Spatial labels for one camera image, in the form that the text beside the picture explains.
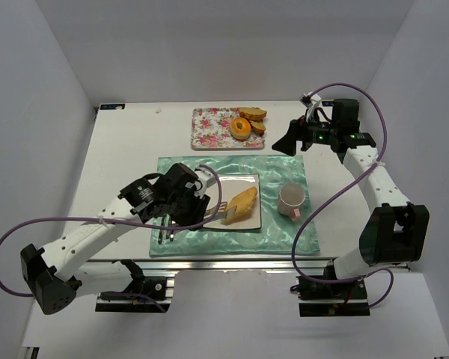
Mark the green satin placemat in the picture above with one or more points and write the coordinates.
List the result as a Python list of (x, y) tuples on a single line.
[(277, 232)]

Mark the fork with patterned handle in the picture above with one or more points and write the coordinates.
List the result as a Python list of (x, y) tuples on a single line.
[(163, 234)]

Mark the blue label sticker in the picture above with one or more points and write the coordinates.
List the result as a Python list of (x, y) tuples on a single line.
[(112, 107)]

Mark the square white plate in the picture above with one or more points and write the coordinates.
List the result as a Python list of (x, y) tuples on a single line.
[(232, 185)]

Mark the long yellow bread loaf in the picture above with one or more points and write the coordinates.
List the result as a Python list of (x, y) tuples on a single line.
[(241, 206)]

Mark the orange ring donut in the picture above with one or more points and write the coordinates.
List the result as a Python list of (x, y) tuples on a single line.
[(240, 128)]

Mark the aluminium frame rail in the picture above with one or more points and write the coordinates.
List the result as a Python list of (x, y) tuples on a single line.
[(228, 265)]

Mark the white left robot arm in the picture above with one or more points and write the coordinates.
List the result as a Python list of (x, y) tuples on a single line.
[(76, 248)]

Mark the brown bread slice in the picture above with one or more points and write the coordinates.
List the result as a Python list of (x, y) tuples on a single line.
[(258, 127), (252, 114)]

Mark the pink mug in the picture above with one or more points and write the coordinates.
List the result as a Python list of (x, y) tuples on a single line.
[(290, 199)]

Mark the lower brown bread slice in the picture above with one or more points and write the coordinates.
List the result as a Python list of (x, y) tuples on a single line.
[(258, 127)]

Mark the floral rectangular tray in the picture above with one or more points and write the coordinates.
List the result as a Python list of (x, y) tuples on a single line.
[(210, 130)]

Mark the metal serving tongs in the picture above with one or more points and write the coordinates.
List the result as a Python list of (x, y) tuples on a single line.
[(221, 211)]

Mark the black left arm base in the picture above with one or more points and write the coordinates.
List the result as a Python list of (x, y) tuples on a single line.
[(145, 294)]

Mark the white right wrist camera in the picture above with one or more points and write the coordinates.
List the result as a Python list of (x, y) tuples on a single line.
[(311, 102)]

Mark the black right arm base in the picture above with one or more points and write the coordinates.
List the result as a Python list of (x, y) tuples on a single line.
[(331, 300)]

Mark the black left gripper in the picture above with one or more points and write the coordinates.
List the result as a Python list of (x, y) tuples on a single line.
[(193, 215)]

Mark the upper brown bread slice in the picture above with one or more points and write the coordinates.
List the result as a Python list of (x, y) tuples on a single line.
[(252, 114)]

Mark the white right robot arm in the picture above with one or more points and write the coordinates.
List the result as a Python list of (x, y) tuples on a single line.
[(397, 228)]

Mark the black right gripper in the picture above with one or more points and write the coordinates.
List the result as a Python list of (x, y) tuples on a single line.
[(298, 132)]

